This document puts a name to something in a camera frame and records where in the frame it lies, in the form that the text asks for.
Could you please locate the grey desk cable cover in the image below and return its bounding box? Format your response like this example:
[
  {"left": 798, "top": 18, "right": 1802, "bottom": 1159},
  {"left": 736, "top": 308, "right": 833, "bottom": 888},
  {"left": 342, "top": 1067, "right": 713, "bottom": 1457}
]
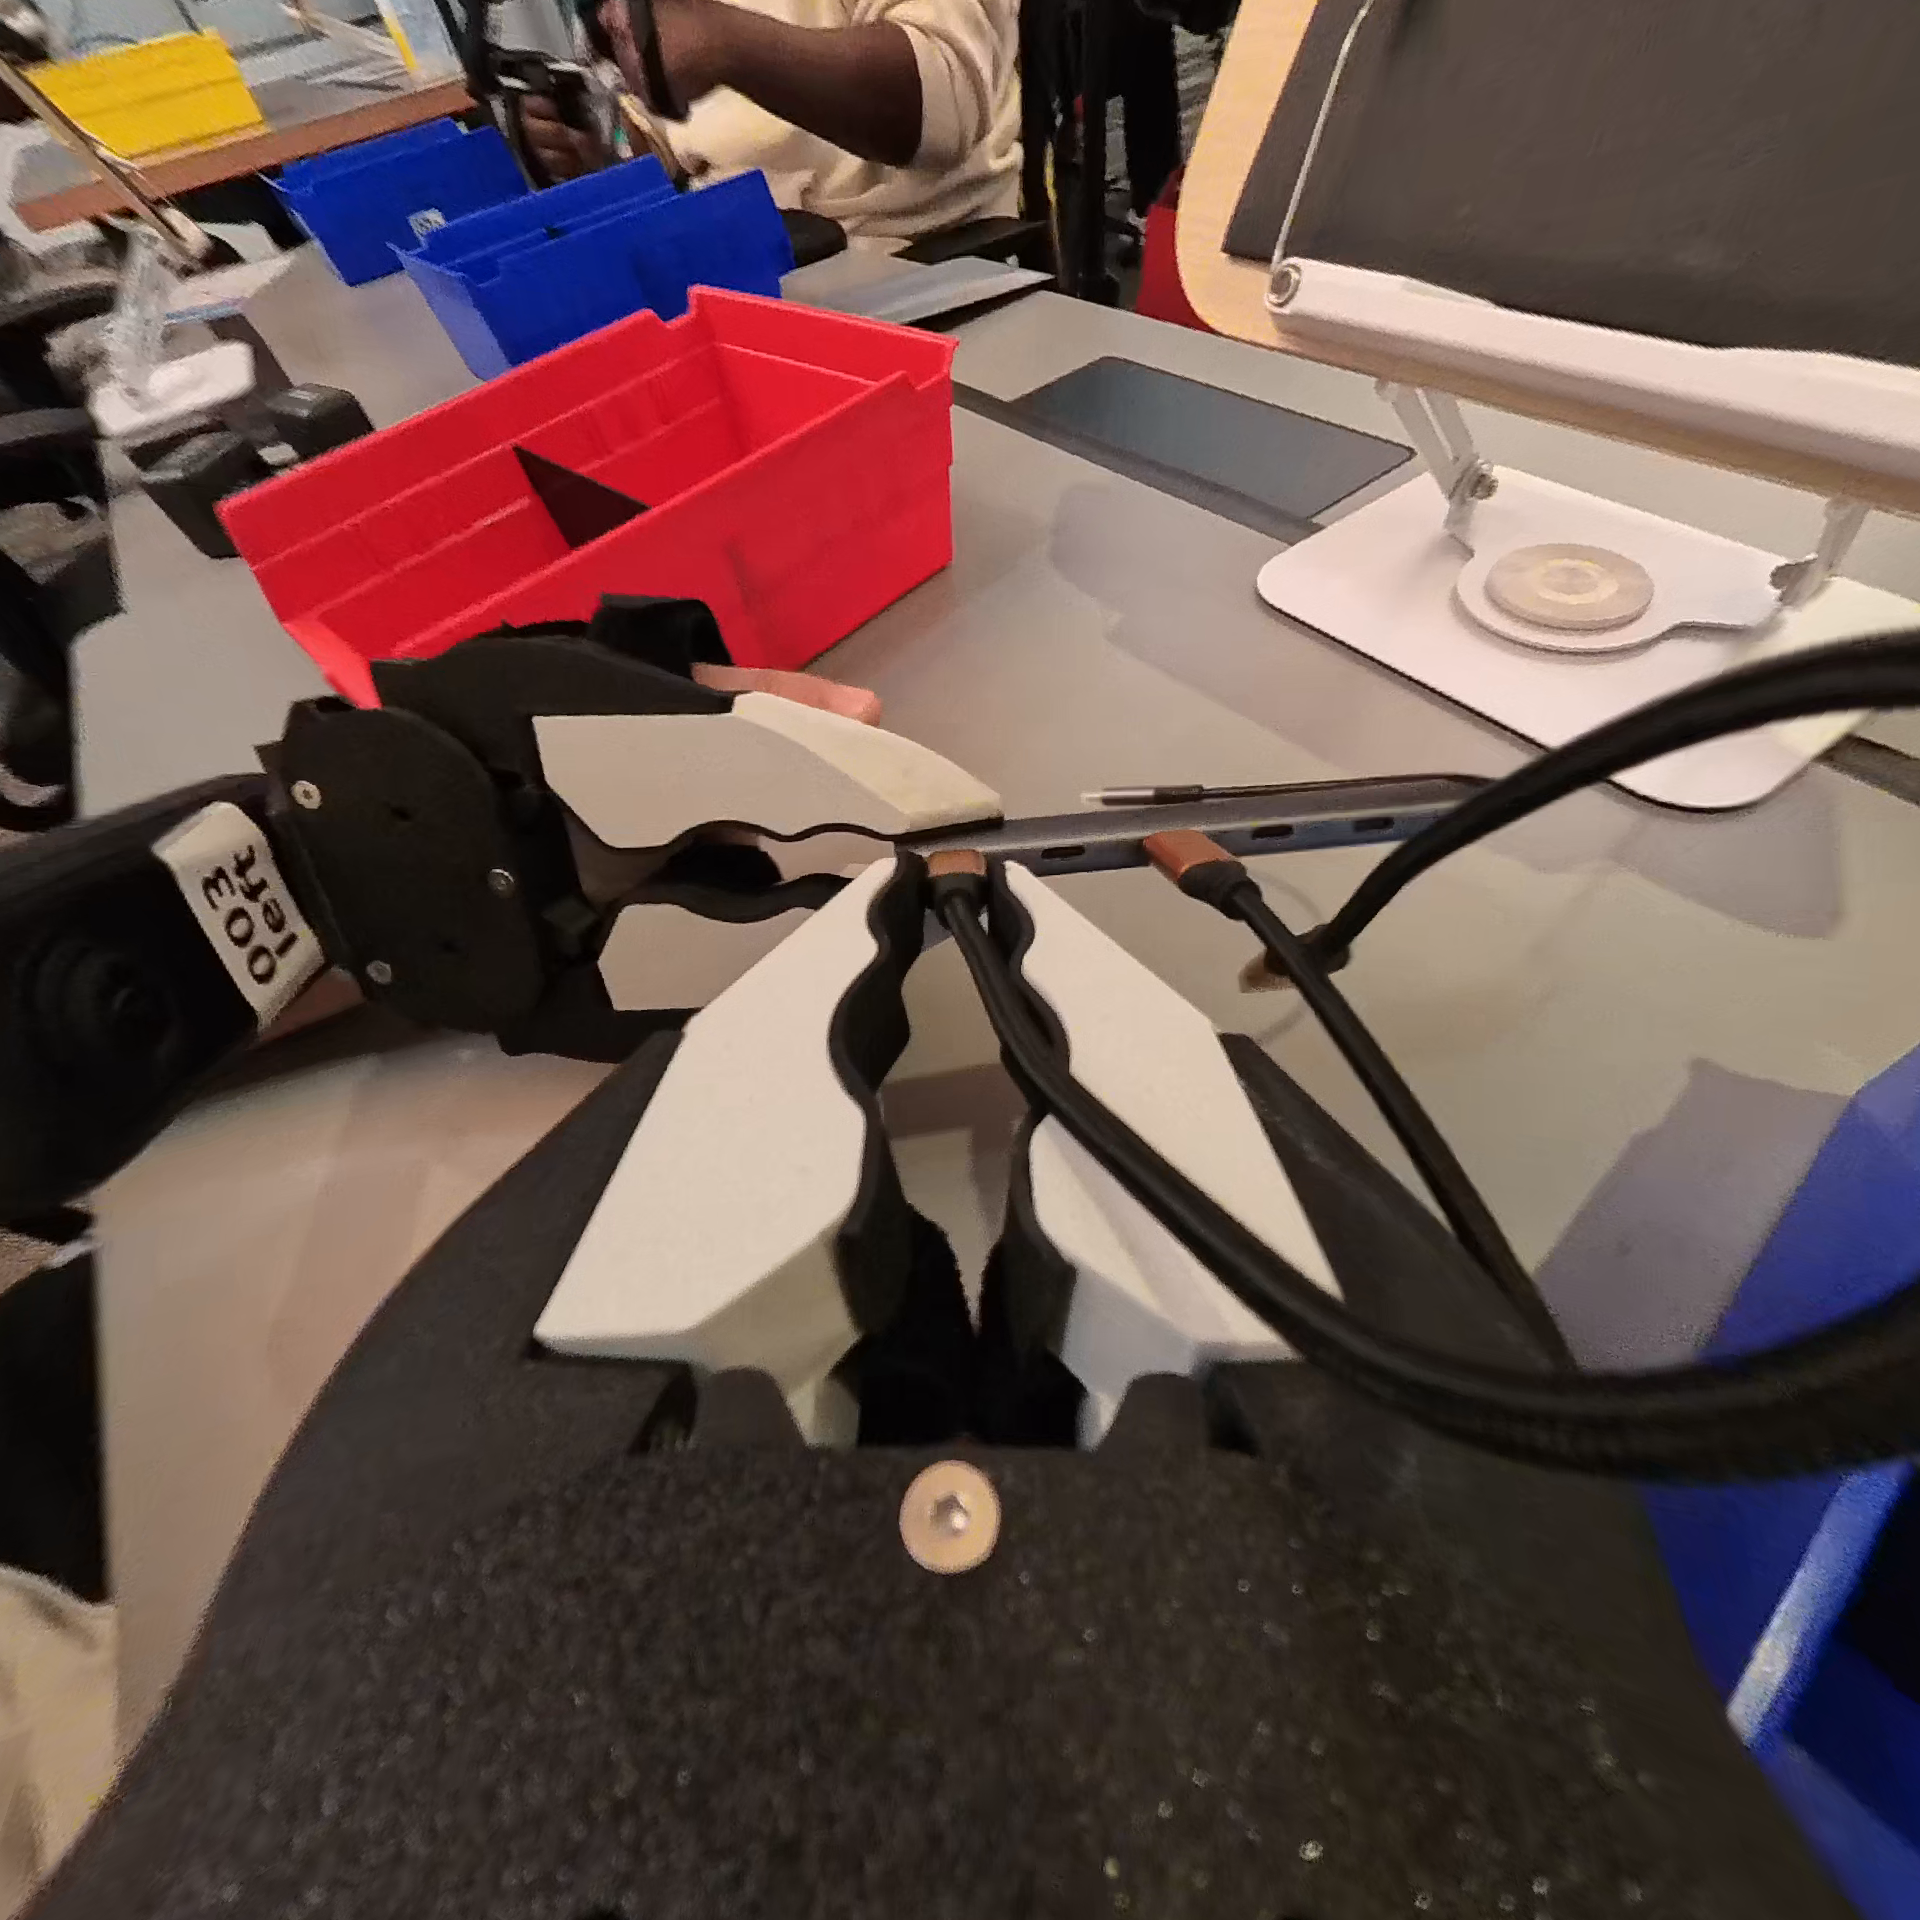
[{"left": 960, "top": 354, "right": 1419, "bottom": 544}]

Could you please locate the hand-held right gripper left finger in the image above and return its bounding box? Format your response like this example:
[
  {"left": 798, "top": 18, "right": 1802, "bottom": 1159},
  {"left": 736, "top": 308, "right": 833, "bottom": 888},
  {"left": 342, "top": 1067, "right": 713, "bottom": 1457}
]
[{"left": 536, "top": 856, "right": 924, "bottom": 1450}]

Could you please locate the black cable orange plug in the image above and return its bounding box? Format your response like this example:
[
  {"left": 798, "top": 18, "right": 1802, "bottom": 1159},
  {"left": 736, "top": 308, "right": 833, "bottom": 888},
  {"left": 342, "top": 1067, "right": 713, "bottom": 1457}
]
[
  {"left": 922, "top": 844, "right": 1920, "bottom": 1503},
  {"left": 1144, "top": 631, "right": 1920, "bottom": 1361}
]

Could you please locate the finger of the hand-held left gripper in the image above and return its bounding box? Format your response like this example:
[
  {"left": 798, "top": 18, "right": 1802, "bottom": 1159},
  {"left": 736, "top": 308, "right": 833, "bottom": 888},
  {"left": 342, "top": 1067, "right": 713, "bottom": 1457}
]
[
  {"left": 596, "top": 859, "right": 889, "bottom": 1024},
  {"left": 533, "top": 690, "right": 1003, "bottom": 856}
]

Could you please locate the grey desk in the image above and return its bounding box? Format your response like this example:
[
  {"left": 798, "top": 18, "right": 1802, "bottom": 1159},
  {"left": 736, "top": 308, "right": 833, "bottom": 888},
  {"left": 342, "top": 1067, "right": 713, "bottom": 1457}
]
[{"left": 67, "top": 240, "right": 1920, "bottom": 1741}]

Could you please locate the large blue storage bin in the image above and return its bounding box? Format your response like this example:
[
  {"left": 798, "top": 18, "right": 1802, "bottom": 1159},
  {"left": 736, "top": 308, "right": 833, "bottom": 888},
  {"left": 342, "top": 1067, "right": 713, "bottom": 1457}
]
[{"left": 1641, "top": 1043, "right": 1920, "bottom": 1920}]

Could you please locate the yellow storage bin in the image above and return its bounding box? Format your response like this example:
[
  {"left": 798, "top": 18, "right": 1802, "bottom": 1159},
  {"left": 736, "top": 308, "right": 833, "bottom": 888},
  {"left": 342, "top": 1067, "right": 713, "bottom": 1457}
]
[{"left": 19, "top": 29, "right": 273, "bottom": 160}]

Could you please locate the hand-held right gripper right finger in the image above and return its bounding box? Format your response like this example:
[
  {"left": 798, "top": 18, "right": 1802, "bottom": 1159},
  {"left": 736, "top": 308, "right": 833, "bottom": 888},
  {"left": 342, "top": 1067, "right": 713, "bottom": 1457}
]
[{"left": 982, "top": 867, "right": 1344, "bottom": 1450}]

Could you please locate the small white stand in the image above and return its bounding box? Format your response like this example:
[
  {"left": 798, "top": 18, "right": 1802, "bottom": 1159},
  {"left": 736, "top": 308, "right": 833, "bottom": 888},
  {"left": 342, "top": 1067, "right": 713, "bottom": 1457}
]
[{"left": 86, "top": 224, "right": 256, "bottom": 442}]

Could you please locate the person's left hand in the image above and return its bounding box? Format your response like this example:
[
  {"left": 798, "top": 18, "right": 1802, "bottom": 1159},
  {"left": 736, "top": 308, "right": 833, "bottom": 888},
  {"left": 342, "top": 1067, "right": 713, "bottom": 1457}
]
[{"left": 693, "top": 663, "right": 882, "bottom": 733}]

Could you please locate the grey flat pouch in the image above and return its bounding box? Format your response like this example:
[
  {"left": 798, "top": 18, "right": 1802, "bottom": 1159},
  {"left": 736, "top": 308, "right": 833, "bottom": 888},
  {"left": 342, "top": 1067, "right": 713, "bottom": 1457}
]
[{"left": 780, "top": 247, "right": 1056, "bottom": 327}]

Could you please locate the black power adapter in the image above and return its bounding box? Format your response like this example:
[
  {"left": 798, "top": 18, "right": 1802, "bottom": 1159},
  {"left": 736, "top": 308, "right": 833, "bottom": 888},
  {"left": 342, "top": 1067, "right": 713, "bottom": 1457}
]
[
  {"left": 132, "top": 428, "right": 288, "bottom": 560},
  {"left": 264, "top": 383, "right": 377, "bottom": 466}
]

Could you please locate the wooden table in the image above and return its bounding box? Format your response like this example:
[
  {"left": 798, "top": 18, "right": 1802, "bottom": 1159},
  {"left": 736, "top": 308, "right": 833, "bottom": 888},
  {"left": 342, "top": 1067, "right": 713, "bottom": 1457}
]
[{"left": 17, "top": 75, "right": 483, "bottom": 233}]

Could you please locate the red object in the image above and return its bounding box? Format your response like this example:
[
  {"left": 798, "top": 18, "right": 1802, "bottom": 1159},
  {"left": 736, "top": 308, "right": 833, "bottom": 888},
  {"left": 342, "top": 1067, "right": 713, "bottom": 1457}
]
[{"left": 1136, "top": 164, "right": 1203, "bottom": 321}]

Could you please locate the grey USB hub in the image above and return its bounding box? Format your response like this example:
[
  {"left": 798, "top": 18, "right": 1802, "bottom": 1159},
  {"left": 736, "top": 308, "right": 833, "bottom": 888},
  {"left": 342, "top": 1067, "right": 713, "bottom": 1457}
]
[{"left": 897, "top": 772, "right": 1496, "bottom": 888}]

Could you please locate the red storage bin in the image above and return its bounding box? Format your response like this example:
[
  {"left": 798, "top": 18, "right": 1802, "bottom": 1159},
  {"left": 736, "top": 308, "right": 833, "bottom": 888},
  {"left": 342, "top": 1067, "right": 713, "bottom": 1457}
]
[{"left": 217, "top": 287, "right": 963, "bottom": 712}]

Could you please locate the person's beige clothing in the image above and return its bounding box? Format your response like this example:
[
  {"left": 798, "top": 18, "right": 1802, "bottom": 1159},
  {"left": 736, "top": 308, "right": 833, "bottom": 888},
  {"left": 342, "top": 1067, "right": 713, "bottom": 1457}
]
[{"left": 0, "top": 1569, "right": 122, "bottom": 1920}]

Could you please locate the black board wooden rim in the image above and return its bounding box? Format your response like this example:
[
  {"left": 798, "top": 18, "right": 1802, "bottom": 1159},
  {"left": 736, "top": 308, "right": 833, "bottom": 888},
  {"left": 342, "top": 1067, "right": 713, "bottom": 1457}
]
[{"left": 1174, "top": 0, "right": 1920, "bottom": 528}]

